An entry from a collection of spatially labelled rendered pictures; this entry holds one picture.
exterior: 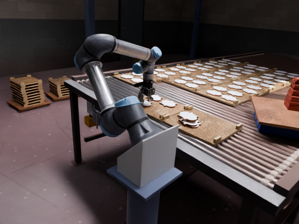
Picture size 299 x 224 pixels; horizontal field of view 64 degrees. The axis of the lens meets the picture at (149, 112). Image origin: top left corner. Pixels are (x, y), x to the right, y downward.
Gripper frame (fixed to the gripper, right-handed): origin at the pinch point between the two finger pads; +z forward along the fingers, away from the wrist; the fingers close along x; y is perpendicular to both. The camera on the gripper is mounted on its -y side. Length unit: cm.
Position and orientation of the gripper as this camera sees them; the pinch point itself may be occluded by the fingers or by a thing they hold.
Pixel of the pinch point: (143, 102)
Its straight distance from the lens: 183.5
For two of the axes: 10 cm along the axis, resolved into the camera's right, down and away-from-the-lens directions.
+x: 7.1, -2.4, 6.6
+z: -1.0, 9.0, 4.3
